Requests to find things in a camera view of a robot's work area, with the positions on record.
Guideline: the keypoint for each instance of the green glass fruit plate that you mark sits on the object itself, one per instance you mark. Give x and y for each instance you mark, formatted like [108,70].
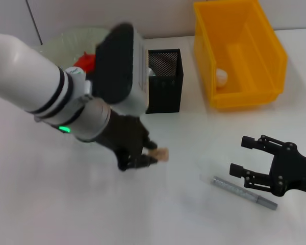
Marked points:
[66,38]

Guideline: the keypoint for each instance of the black mesh pen holder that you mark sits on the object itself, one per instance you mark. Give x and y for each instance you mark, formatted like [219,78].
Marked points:
[165,97]

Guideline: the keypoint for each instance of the clear green-label water bottle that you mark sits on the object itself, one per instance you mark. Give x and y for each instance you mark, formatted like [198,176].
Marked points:
[74,70]

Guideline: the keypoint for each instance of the grey marker pen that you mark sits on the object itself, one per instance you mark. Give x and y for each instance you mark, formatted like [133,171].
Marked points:
[227,186]

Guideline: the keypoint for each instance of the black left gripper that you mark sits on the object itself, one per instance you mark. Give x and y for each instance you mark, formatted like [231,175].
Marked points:
[122,132]

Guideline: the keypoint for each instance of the mint green utility knife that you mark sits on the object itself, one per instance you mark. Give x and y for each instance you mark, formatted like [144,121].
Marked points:
[151,72]

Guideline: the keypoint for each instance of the white paper ball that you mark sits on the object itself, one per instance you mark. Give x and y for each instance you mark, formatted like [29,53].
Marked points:
[221,76]

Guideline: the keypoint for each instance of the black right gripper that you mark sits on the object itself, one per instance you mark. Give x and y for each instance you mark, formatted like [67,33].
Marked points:
[290,168]

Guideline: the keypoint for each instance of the small tan eraser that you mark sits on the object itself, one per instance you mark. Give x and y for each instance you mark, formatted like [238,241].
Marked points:
[160,154]

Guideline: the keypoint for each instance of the red-orange toy orange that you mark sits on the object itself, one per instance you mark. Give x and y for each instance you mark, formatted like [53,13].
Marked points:
[85,62]

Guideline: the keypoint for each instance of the yellow plastic bin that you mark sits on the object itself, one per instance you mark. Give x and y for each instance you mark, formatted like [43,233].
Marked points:
[244,51]

